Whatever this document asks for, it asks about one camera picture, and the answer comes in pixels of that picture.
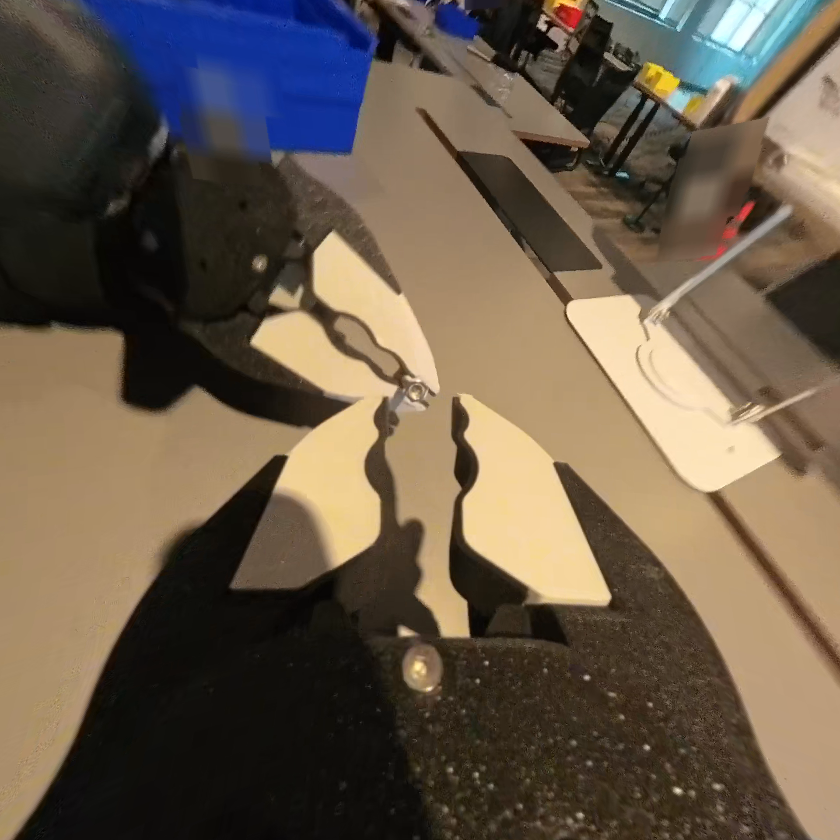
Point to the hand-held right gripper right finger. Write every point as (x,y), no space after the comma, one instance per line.
(518,525)

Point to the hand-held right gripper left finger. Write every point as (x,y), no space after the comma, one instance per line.
(328,499)

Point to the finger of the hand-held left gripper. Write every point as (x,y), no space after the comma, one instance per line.
(302,341)
(367,289)

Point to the person's left forearm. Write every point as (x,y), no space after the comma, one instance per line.
(59,131)

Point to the black desk mat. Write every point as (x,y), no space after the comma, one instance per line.
(525,210)

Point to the white sign stand base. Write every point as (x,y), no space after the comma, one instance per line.
(610,348)

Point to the blue plastic bin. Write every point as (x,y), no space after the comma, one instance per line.
(295,79)

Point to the small blue bin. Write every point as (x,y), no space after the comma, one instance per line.
(459,19)

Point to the black office chair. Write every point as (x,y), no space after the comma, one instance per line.
(590,85)

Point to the black box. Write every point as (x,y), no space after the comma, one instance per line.
(807,302)

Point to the grid pane window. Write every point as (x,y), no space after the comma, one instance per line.
(735,19)

